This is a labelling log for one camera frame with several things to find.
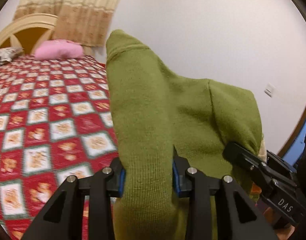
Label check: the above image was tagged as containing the green orange striped knit sweater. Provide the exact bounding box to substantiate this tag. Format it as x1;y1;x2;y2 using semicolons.
106;30;266;239

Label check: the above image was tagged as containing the person's right hand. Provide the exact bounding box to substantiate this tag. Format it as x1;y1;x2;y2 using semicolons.
263;207;295;240

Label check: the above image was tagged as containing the red teddy bear patchwork bedspread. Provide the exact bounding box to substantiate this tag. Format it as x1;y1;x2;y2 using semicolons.
0;55;118;239

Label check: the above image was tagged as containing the pink pillow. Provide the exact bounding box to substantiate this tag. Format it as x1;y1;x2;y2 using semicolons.
34;40;84;61

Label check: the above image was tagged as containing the grey white patterned pillow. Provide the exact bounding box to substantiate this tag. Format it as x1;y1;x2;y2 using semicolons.
0;47;24;66

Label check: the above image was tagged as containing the cream wooden headboard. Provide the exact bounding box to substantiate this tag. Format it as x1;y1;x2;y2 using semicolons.
0;13;58;54

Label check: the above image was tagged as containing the beige patterned window curtain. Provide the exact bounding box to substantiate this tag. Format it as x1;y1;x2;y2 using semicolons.
14;0;119;47

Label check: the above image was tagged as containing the white wall socket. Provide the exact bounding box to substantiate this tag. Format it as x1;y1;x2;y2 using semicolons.
264;83;275;98

